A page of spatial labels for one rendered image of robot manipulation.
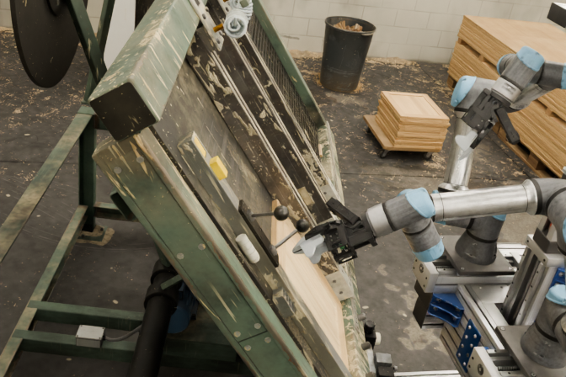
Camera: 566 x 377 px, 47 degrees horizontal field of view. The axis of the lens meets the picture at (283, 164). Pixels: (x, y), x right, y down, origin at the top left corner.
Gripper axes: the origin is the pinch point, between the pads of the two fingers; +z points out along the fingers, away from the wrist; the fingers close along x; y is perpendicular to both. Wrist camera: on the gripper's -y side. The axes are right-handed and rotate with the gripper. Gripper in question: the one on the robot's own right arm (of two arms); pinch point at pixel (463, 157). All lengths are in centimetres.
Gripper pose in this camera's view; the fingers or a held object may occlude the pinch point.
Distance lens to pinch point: 197.0
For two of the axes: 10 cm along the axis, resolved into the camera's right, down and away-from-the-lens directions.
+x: -1.9, 1.0, -9.8
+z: -5.6, 8.0, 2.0
